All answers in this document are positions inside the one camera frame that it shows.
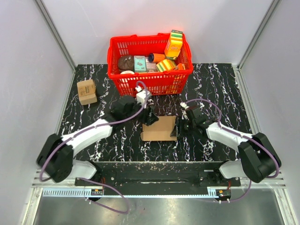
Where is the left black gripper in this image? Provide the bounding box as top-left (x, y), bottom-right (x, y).
top-left (124, 99), bottom-right (159, 127)

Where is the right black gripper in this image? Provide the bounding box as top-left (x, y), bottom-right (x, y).
top-left (170, 116), bottom-right (196, 137)

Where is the brown cardboard box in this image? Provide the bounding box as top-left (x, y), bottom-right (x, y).
top-left (140, 116), bottom-right (177, 142)

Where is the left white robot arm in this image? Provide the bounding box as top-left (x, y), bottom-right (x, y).
top-left (36, 92), bottom-right (158, 185)

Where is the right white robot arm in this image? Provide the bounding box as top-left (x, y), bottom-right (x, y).
top-left (170, 103), bottom-right (282, 186)

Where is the pink white snack box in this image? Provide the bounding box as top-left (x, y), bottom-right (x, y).
top-left (145, 57), bottom-right (157, 73)

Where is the teal snack box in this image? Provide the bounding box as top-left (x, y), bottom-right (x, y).
top-left (134, 55), bottom-right (146, 73)

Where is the small folded cardboard box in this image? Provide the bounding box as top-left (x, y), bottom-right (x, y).
top-left (77, 79), bottom-right (97, 105)

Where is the red plastic shopping basket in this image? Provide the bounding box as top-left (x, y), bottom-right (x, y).
top-left (107, 33), bottom-right (194, 96)

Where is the yellow green sponge pack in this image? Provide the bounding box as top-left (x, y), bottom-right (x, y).
top-left (156, 59), bottom-right (176, 72)

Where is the small orange packet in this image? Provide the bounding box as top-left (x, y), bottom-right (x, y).
top-left (174, 63), bottom-right (186, 70)

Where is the brown round chocolate cake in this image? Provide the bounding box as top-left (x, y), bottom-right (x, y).
top-left (118, 55), bottom-right (135, 72)

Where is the orange blue can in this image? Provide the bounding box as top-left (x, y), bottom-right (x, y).
top-left (148, 53), bottom-right (165, 63)

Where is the tall orange yellow carton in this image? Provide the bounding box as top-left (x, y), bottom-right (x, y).
top-left (164, 30), bottom-right (183, 60)

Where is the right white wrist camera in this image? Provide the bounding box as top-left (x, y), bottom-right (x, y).
top-left (180, 102), bottom-right (191, 120)

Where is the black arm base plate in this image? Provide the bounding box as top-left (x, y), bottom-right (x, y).
top-left (94, 162), bottom-right (241, 187)

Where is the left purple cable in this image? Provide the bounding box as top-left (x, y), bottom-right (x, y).
top-left (39, 81), bottom-right (149, 214)

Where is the purple cable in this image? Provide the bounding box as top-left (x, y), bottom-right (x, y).
top-left (39, 81), bottom-right (149, 214)
top-left (185, 98), bottom-right (281, 203)

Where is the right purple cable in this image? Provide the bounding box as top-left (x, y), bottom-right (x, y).
top-left (185, 98), bottom-right (281, 203)

